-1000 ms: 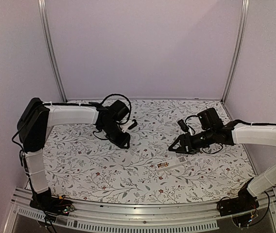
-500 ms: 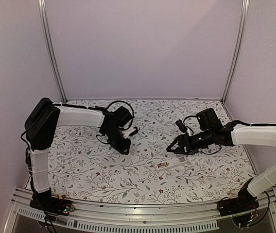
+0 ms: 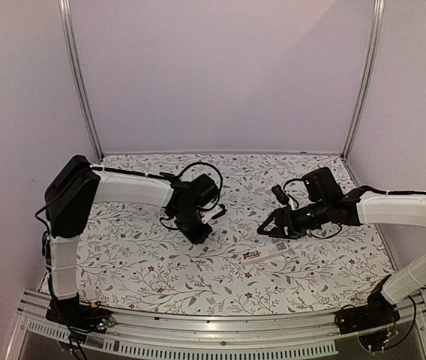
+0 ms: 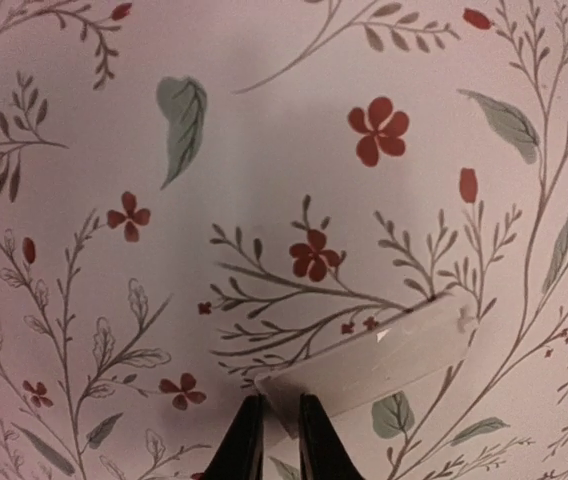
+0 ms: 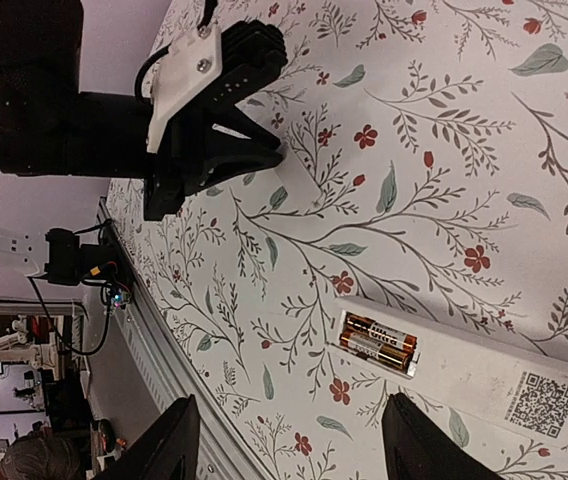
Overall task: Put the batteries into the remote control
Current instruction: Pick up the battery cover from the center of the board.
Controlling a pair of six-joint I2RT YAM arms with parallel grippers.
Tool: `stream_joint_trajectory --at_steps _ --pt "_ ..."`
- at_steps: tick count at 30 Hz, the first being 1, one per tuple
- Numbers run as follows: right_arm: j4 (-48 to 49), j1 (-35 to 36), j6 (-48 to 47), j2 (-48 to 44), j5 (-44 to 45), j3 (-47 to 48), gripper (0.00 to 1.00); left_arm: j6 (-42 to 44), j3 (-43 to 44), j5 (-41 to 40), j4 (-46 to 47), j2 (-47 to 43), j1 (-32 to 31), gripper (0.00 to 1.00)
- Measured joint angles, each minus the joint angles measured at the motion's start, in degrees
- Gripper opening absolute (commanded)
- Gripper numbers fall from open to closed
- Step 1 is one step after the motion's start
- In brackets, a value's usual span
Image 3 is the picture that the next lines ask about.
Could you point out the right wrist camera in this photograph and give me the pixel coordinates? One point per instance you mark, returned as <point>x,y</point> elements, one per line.
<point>280,195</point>

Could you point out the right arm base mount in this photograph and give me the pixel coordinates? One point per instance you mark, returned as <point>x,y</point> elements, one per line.
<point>377,312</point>

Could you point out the floral patterned table mat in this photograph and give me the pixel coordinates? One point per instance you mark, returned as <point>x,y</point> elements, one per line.
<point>127,259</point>

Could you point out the right aluminium frame post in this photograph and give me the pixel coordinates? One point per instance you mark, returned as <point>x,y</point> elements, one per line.
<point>366,76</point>

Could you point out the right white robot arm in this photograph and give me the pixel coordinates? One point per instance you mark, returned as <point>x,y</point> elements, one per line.
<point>363,205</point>

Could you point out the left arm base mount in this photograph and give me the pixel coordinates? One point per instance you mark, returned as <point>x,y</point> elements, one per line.
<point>80,317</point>

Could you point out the white remote control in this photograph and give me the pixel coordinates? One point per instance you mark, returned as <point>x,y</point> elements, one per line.
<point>267,252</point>

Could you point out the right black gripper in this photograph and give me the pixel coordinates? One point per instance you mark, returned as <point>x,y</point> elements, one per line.
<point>284,222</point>

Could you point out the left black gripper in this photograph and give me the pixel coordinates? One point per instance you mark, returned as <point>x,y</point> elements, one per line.
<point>198,238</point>

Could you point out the aluminium frame post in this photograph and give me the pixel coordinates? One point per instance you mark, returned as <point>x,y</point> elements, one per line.
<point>366,76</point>
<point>67,23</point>

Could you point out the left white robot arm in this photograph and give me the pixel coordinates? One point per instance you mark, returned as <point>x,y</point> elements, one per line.
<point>69,199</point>

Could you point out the front aluminium rail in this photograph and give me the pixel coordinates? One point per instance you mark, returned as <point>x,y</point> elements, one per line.
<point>144,335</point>

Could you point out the left aluminium frame post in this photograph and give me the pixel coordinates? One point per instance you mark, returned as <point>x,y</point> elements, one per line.
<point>67,23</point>

